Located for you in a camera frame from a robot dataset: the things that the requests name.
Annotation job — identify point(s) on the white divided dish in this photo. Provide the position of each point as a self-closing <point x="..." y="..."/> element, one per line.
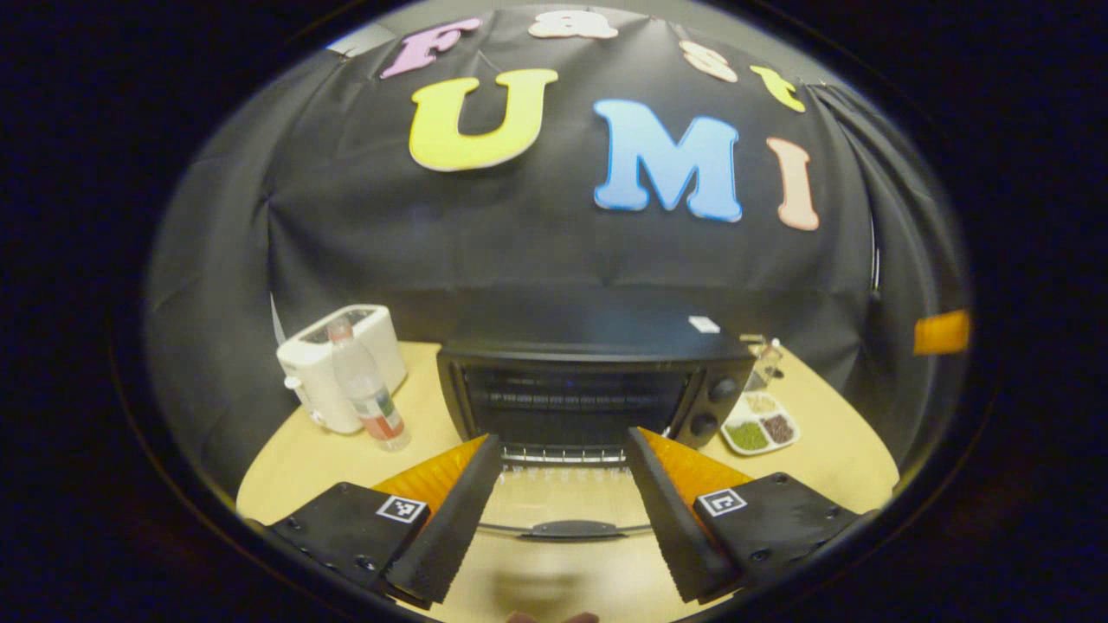
<point x="737" y="414"/>

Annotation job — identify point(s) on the yellow soybeans pile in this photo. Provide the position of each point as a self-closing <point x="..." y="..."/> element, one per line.
<point x="762" y="403"/>

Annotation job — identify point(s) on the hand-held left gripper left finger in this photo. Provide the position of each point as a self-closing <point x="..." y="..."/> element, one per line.
<point x="454" y="528"/>

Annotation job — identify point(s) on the dark red beans pile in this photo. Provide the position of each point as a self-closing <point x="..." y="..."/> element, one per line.
<point x="779" y="428"/>

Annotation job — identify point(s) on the black electric oven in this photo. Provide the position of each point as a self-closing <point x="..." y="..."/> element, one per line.
<point x="563" y="359"/>

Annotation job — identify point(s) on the green mung beans pile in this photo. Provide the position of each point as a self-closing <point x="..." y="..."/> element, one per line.
<point x="746" y="437"/>

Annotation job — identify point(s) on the white toaster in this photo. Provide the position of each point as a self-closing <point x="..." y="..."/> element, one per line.
<point x="316" y="381"/>

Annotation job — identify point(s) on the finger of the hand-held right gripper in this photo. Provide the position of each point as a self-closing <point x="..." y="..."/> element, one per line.
<point x="943" y="333"/>

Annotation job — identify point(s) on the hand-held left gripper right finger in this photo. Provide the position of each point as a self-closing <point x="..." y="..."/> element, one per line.
<point x="671" y="528"/>

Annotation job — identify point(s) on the clear plastic water bottle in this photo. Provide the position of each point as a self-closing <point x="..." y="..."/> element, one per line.
<point x="368" y="389"/>

